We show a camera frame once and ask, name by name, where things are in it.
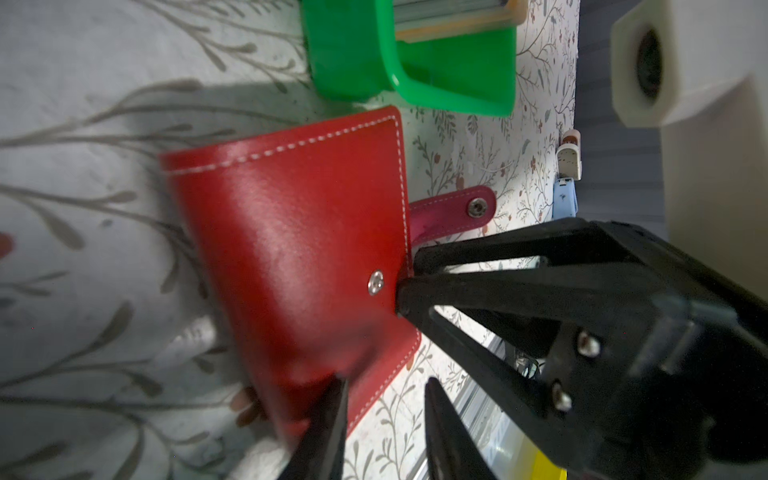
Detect red card holder wallet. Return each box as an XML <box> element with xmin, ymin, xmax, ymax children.
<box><xmin>161</xmin><ymin>107</ymin><xmax>497</xmax><ymax>446</ymax></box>

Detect green card tray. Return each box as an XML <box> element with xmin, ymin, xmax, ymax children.
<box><xmin>301</xmin><ymin>1</ymin><xmax>517</xmax><ymax>117</ymax></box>

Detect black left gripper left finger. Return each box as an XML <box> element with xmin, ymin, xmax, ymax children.
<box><xmin>278</xmin><ymin>377</ymin><xmax>349</xmax><ymax>480</ymax></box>

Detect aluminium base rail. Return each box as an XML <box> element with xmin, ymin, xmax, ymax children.
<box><xmin>406</xmin><ymin>337</ymin><xmax>544</xmax><ymax>480</ymax></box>

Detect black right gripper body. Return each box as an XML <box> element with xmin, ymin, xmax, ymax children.
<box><xmin>563</xmin><ymin>220</ymin><xmax>768</xmax><ymax>480</ymax></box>

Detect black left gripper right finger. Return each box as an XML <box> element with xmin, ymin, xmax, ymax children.
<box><xmin>424</xmin><ymin>377</ymin><xmax>496</xmax><ymax>480</ymax></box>

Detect small objects at table edge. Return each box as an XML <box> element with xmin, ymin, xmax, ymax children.
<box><xmin>552</xmin><ymin>129</ymin><xmax>582</xmax><ymax>220</ymax></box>

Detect stack of cards in tray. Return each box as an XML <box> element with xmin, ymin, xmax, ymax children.
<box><xmin>393</xmin><ymin>0</ymin><xmax>529</xmax><ymax>43</ymax></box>

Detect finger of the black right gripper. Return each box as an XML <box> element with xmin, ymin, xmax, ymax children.
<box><xmin>396</xmin><ymin>263</ymin><xmax>690</xmax><ymax>474</ymax></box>
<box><xmin>414</xmin><ymin>218</ymin><xmax>606</xmax><ymax>275</ymax></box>

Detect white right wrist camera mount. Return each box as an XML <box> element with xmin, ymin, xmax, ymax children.
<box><xmin>610</xmin><ymin>1</ymin><xmax>767</xmax><ymax>297</ymax></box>

